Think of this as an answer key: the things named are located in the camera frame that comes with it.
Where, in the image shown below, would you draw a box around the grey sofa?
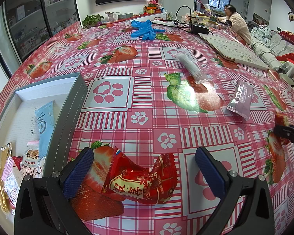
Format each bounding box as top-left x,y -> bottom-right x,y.
247,29 -> 294,79

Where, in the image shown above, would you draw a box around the glass door cabinet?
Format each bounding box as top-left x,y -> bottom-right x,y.
2,0 -> 80,64

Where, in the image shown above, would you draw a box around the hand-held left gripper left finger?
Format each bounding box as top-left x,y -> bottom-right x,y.
14,147 -> 95,235

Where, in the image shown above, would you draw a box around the yellow snack packet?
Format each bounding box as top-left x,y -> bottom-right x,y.
0,165 -> 11,213

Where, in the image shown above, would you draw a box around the red cushion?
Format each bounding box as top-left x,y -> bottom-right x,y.
278,30 -> 294,46

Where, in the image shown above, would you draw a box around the pair of blue disposable gloves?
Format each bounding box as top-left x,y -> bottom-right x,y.
131,20 -> 166,41

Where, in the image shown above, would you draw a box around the white folding board with stickers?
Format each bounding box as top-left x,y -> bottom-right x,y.
198,33 -> 270,70

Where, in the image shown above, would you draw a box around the large red printed snack packet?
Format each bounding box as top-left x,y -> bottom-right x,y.
101,146 -> 178,205

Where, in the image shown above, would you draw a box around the small white carton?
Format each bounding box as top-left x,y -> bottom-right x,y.
104,12 -> 118,22

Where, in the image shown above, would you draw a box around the light blue snack packet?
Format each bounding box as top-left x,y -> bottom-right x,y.
35,100 -> 56,157

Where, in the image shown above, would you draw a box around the yellow cookie packet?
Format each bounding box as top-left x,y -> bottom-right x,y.
0,143 -> 13,169

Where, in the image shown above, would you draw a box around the white pink snack packet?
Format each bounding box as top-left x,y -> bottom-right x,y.
20,141 -> 48,180
2,158 -> 22,208

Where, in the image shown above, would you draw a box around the plain red snack packet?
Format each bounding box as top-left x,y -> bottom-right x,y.
12,156 -> 24,170

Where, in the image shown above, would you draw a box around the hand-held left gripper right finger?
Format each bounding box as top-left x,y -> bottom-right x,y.
195,146 -> 283,235

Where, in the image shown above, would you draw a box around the black power adapter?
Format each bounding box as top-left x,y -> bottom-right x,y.
191,24 -> 209,35

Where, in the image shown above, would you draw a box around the pale purple snack packet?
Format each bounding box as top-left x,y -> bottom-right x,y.
227,80 -> 254,120

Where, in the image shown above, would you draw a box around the grey storage box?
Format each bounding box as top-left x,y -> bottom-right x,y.
0,72 -> 89,216

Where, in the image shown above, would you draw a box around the green potted plant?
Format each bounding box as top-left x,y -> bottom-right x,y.
82,14 -> 104,28

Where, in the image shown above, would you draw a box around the pale blue quilt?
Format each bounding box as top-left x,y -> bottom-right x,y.
250,25 -> 271,46

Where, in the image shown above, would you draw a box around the pink strawberry print tablecloth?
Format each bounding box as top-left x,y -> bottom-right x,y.
0,18 -> 294,235

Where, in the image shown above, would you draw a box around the translucent pale snack packet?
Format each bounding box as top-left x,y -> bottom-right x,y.
175,53 -> 207,85

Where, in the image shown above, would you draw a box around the small red patterned snack packet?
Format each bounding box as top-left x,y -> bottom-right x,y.
274,113 -> 291,128

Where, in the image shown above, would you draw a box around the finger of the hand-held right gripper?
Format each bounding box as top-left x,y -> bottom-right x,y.
274,125 -> 294,152

